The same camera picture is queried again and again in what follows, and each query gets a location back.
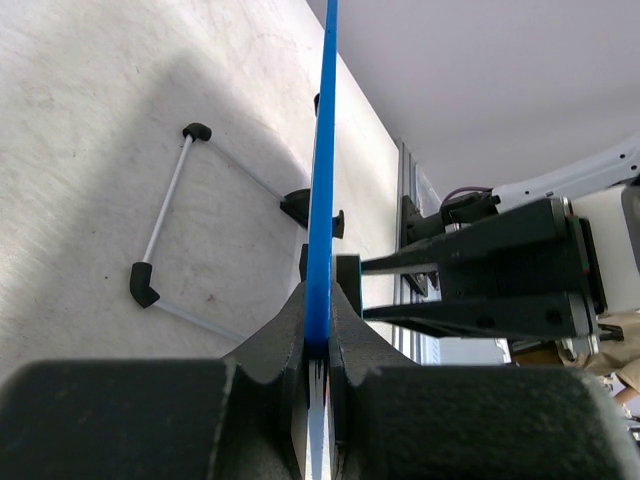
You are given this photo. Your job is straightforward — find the blue whiteboard eraser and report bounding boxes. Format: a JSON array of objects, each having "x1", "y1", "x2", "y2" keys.
[{"x1": 335, "y1": 255, "x2": 363, "y2": 316}]

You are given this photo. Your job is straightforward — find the aluminium front rail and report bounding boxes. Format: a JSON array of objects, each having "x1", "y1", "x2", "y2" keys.
[{"x1": 394, "y1": 137, "x2": 441, "y2": 366}]

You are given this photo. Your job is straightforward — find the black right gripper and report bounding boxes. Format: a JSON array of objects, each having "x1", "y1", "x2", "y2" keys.
[{"x1": 361, "y1": 198, "x2": 604, "y2": 339}]

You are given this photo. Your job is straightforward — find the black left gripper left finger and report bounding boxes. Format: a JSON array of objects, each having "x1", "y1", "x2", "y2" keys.
[{"x1": 1, "y1": 286, "x2": 307, "y2": 479}]

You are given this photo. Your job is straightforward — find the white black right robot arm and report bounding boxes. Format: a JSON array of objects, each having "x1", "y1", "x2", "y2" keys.
[{"x1": 362, "y1": 138, "x2": 639, "y2": 340}]

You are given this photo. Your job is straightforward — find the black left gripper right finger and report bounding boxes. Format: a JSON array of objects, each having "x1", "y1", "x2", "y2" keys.
[{"x1": 330, "y1": 288, "x2": 639, "y2": 479}]

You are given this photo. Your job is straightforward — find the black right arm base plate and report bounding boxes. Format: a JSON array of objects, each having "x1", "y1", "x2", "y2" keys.
[{"x1": 401, "y1": 194, "x2": 446, "y2": 301}]

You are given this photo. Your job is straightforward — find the blue framed whiteboard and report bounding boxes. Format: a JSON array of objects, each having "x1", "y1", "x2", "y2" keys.
[{"x1": 304, "y1": 1, "x2": 339, "y2": 479}]

